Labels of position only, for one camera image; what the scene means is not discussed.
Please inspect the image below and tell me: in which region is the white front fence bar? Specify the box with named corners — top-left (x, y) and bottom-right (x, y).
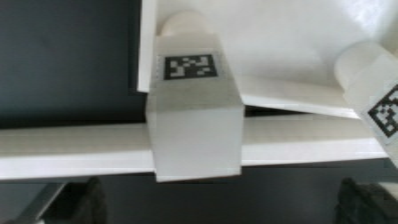
top-left (0, 115), bottom-right (388, 180)

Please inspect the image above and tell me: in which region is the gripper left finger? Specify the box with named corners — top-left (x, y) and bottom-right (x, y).
top-left (13, 177), bottom-right (109, 224)

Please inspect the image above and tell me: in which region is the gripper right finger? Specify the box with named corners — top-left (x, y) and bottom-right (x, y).
top-left (335, 178), bottom-right (398, 224)

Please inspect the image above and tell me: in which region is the white table leg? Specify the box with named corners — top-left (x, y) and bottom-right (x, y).
top-left (146, 11), bottom-right (246, 182)
top-left (335, 42), bottom-right (398, 164)

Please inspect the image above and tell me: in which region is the white square tabletop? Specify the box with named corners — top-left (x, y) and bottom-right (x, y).
top-left (137, 0), bottom-right (398, 118)

